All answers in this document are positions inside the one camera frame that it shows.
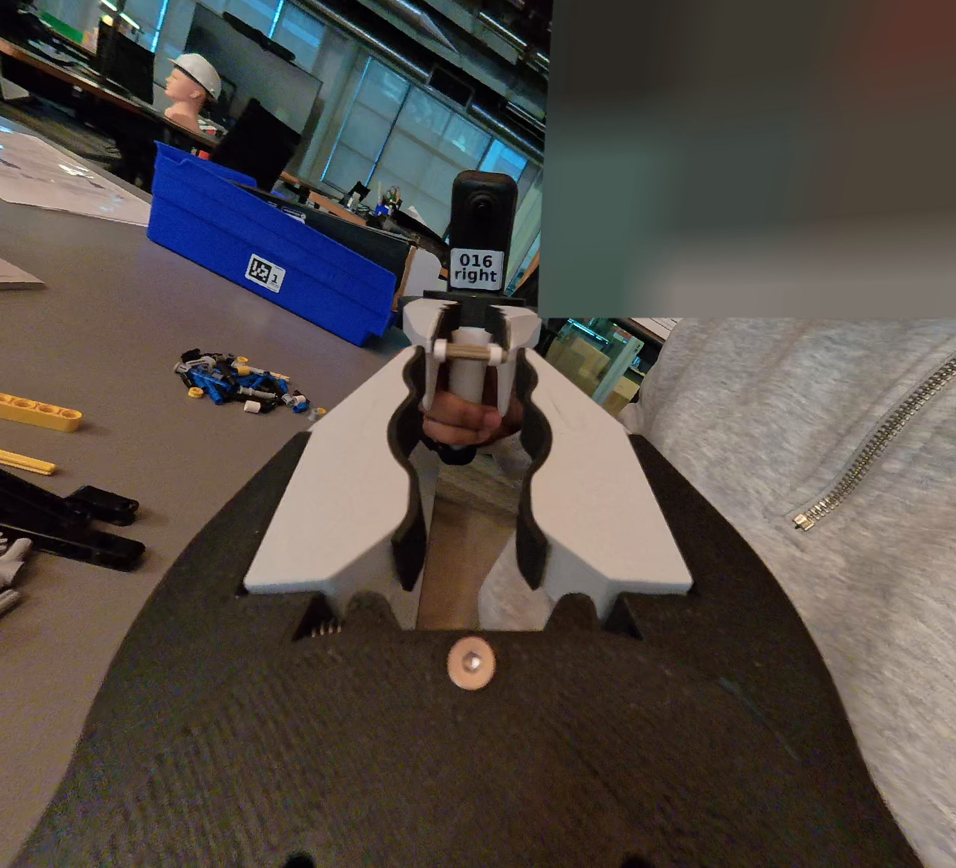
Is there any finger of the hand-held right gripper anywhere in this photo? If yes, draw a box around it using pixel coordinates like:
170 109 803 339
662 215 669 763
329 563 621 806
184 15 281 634
487 305 541 415
403 299 453 413

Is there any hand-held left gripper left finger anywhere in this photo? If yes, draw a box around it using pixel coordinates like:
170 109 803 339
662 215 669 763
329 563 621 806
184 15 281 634
245 347 430 596

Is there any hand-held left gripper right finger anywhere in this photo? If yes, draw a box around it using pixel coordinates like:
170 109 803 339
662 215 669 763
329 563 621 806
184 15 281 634
514 351 693 619

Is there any tan and white lego assembly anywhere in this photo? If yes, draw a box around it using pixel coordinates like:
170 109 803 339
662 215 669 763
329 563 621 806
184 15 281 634
433 338 505 367

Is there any pile of small lego pins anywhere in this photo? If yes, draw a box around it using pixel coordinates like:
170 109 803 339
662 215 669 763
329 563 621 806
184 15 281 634
174 349 311 415

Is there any pile of large lego parts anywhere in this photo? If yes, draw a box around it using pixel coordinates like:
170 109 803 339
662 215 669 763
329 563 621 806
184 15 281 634
0 468 146 619

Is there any thin yellow lego axle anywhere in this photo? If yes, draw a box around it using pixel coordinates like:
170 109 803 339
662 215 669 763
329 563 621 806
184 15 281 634
0 448 58 477

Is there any long yellow lego beam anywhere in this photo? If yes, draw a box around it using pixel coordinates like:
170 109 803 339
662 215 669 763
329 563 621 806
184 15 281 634
0 392 83 433

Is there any person's right hand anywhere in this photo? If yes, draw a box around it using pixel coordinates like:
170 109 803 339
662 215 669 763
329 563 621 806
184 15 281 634
422 390 505 447

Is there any cardboard box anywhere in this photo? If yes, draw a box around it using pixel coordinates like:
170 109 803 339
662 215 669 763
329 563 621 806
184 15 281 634
549 341 643 417

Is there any blue plastic bin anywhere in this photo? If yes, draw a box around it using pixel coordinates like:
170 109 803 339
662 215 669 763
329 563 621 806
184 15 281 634
147 141 398 348

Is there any black computer monitor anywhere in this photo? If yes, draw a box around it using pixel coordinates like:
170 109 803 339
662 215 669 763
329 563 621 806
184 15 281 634
211 99 303 193
96 16 155 106

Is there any large display screen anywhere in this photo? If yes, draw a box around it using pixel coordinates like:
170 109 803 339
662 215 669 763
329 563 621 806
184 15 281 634
183 3 324 137

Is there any black video bar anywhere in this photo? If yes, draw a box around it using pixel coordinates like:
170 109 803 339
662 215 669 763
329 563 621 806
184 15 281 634
223 11 296 58

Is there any white hard hat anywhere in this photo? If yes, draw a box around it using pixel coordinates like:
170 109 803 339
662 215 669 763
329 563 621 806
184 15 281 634
168 52 223 103

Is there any mannequin head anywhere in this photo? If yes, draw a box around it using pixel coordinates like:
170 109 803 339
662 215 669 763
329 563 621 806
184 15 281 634
163 69 214 133

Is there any printed paper sheet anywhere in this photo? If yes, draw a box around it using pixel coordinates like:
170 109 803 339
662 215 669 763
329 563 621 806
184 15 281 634
0 117 154 227

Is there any wooden office desk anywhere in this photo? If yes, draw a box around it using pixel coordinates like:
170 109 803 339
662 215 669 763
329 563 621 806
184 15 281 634
0 35 229 137

